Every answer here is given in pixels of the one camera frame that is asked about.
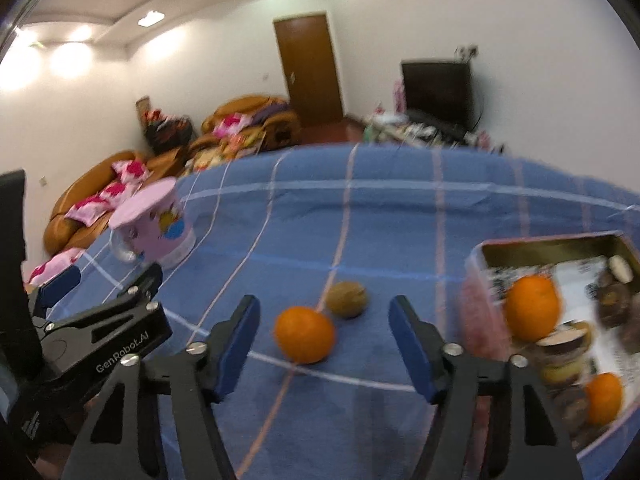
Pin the brown leather armchair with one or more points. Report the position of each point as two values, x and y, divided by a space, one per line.
280 130

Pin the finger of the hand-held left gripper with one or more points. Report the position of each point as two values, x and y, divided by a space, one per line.
60 282
145 284

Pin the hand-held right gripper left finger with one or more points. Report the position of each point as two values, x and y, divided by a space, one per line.
240 345

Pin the cluttered black rack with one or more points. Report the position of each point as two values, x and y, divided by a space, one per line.
167 132

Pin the wall socket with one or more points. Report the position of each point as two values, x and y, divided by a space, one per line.
467 51

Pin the orange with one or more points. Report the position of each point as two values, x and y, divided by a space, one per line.
532 307
304 335
604 397

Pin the pink floral pillow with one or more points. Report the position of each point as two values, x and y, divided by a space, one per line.
95 205
232 125
130 171
50 267

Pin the pink cartoon mug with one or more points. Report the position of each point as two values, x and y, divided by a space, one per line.
150 230

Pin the pink tin box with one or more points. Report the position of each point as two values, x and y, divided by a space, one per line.
550 249

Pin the black television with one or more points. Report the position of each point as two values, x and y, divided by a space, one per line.
437 92

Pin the purple cloth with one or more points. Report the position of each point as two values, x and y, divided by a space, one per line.
272 110

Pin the brown kiwi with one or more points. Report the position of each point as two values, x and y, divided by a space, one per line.
347 299

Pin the hanging wall scroll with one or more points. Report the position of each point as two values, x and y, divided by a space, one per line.
142 105

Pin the brown wooden door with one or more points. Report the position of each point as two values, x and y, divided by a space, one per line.
310 70

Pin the brown leather sofa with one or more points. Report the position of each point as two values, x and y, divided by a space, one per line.
62 220

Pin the square ceiling light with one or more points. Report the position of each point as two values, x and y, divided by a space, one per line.
151 17

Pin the white television stand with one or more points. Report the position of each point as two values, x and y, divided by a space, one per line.
415 132

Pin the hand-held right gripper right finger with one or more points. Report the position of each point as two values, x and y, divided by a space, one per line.
410 345

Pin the blue plaid cloth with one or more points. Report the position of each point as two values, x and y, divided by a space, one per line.
350 210

